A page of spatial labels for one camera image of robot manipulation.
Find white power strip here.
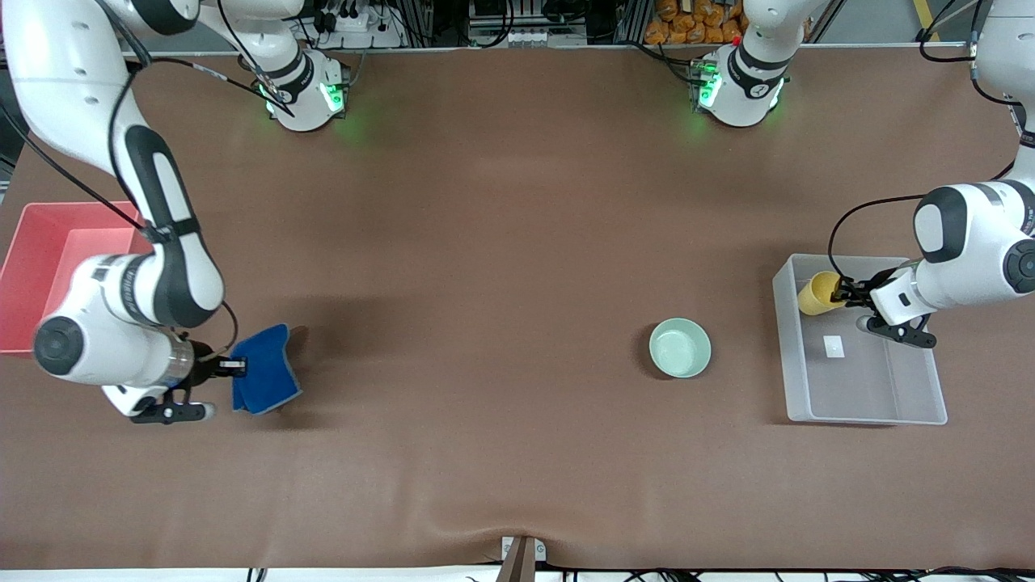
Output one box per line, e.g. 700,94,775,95
315,0,407,49

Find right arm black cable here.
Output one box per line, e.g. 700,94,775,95
0,0,296,361

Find pink plastic bin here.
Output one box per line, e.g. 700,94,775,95
0,202,154,358

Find translucent plastic bin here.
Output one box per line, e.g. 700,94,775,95
772,254,948,426

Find mint green bowl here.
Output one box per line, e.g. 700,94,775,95
649,318,712,379

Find blue cloth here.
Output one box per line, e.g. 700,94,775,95
231,324,303,415

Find yellow plastic cup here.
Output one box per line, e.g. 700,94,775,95
797,271,846,316

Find orange snack bags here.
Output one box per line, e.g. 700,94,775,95
644,0,750,46

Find metal table edge bracket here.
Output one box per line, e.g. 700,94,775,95
500,535,547,582

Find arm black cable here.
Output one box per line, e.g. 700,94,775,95
0,0,296,361
828,0,1035,282

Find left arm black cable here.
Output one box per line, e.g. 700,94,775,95
828,0,1035,282

